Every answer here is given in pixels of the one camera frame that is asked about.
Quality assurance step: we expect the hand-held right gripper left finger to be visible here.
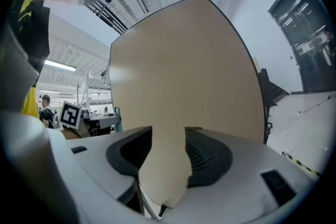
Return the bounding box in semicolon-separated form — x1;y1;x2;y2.
65;125;153;200

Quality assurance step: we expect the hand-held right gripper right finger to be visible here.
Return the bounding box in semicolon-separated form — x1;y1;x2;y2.
160;127;320;224

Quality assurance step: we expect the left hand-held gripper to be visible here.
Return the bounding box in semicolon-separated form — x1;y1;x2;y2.
59;101;91;137

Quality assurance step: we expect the white metal rack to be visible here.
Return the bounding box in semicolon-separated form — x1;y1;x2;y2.
76;70;113;113

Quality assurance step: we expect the person's yellow shirt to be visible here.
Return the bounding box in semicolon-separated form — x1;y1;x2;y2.
17;0;40;116

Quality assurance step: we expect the long tube ceiling light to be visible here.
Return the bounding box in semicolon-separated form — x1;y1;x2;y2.
44;59;77;72

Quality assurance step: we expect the yellow black hazard tape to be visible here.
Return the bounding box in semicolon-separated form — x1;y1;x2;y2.
282;151;321;177

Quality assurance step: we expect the black chest harness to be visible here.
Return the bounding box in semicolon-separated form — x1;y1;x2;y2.
15;0;51;73

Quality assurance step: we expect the black office chair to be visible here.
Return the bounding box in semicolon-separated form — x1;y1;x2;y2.
258;68;291;145

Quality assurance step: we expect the brown partition board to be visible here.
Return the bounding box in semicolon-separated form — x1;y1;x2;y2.
109;0;268;209

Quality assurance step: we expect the black glass door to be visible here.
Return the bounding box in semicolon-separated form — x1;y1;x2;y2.
267;0;336;94

